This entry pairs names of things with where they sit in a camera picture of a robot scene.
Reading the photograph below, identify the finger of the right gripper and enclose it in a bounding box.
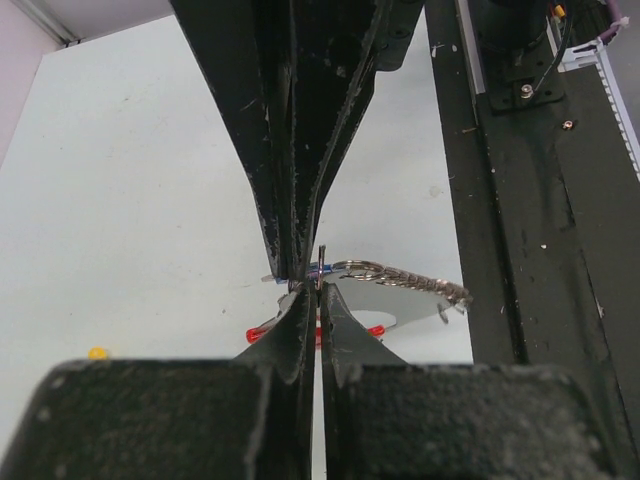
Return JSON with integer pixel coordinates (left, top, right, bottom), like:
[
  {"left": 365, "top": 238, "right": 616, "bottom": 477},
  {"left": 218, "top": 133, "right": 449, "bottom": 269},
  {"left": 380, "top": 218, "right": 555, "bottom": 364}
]
[
  {"left": 292, "top": 1, "right": 423, "bottom": 273},
  {"left": 171, "top": 1, "right": 290, "bottom": 278}
]

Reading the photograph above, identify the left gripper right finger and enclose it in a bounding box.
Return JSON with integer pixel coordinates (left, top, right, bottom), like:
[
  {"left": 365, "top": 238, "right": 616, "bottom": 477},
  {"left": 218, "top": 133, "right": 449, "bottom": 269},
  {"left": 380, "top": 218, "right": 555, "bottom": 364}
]
[{"left": 320, "top": 284, "right": 633, "bottom": 479}]

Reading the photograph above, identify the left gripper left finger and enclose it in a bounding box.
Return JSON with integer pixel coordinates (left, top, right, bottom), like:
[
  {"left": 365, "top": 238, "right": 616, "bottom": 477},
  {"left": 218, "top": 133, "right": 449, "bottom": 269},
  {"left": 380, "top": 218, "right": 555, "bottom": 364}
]
[{"left": 1, "top": 287, "right": 317, "bottom": 479}]

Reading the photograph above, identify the red handled keyring holder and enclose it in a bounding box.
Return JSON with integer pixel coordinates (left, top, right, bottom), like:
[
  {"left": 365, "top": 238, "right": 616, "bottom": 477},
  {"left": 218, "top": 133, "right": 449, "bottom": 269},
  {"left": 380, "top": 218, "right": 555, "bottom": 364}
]
[{"left": 245, "top": 258, "right": 475, "bottom": 346}]

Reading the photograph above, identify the key with blue white tag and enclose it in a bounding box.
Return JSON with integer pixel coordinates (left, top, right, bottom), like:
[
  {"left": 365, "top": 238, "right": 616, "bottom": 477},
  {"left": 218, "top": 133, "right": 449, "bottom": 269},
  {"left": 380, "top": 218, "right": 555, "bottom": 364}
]
[{"left": 260, "top": 245, "right": 349, "bottom": 293}]

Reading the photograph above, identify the key with yellow tag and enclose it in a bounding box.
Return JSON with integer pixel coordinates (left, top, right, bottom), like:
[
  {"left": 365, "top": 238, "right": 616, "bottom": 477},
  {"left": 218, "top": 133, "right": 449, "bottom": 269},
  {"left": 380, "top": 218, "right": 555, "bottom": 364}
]
[{"left": 88, "top": 347, "right": 110, "bottom": 360}]

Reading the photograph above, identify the left aluminium frame post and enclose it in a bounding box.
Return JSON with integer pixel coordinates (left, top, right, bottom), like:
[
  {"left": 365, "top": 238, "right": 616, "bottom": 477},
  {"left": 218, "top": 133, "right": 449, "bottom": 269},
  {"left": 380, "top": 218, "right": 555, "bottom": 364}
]
[{"left": 11, "top": 0, "right": 82, "bottom": 47}]

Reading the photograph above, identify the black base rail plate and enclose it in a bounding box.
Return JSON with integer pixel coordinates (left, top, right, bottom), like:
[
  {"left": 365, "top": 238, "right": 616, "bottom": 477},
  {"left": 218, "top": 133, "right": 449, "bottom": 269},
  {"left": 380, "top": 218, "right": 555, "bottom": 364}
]
[{"left": 425, "top": 1, "right": 639, "bottom": 458}]

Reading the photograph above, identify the white slotted cable duct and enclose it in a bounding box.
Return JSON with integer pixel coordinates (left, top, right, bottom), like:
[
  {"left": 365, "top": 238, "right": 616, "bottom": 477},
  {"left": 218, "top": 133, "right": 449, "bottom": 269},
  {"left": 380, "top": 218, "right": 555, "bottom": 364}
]
[{"left": 558, "top": 15, "right": 639, "bottom": 177}]

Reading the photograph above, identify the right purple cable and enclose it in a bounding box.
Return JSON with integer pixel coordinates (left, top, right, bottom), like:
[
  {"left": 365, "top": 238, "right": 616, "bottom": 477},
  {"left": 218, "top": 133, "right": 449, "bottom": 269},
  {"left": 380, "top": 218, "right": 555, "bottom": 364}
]
[{"left": 597, "top": 0, "right": 632, "bottom": 39}]

